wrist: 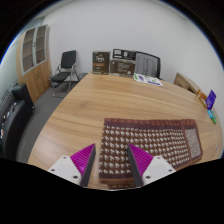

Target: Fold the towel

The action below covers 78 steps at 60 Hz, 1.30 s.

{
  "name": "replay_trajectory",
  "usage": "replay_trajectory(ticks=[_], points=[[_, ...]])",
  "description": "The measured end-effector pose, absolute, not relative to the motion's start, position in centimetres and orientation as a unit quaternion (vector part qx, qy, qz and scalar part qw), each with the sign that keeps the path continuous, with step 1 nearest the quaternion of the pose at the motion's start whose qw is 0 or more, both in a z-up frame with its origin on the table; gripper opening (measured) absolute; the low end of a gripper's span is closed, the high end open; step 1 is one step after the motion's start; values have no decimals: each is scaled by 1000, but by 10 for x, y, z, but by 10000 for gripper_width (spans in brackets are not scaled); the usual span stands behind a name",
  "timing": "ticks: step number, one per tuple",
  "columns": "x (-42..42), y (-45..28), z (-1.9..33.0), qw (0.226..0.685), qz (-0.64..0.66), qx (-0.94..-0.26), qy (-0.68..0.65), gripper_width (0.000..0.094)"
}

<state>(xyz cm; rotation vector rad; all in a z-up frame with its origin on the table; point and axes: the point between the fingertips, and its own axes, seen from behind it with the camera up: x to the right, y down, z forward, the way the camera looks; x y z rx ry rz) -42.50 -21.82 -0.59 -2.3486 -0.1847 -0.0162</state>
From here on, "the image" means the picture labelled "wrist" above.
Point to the black visitor chair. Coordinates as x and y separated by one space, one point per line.
66 63

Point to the flat black cardboard box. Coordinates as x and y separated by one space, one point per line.
124 54

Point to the small blue box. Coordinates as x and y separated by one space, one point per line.
210 114

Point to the wooden side cabinet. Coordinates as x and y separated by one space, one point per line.
185 82

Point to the grey mesh office chair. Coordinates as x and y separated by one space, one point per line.
146 65

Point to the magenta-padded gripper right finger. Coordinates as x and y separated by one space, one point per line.
146 166

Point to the wide brown cardboard box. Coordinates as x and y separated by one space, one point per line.
122 68

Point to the brown patterned towel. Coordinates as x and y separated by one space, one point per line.
150 140

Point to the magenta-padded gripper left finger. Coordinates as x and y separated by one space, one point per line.
76 166

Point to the purple standing card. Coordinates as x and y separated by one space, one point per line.
211 99

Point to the small green box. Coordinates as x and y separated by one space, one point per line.
214 119

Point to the white printed leaflet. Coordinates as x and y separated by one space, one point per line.
147 80

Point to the wooden cabinet with glass doors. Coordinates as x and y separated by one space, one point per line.
36 76

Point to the black sofa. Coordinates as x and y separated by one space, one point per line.
13 123

